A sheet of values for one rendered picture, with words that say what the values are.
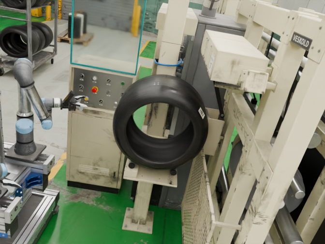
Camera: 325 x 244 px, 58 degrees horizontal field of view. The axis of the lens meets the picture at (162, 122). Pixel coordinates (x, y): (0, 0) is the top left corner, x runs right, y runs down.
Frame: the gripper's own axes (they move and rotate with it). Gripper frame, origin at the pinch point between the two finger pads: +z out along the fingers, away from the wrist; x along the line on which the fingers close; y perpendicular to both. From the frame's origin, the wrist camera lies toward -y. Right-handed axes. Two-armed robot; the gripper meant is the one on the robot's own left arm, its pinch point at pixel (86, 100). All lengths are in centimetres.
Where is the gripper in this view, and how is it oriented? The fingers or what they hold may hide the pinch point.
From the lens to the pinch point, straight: 239.8
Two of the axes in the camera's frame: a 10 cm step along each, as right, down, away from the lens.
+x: 3.2, 5.9, -7.4
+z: 9.2, -0.1, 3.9
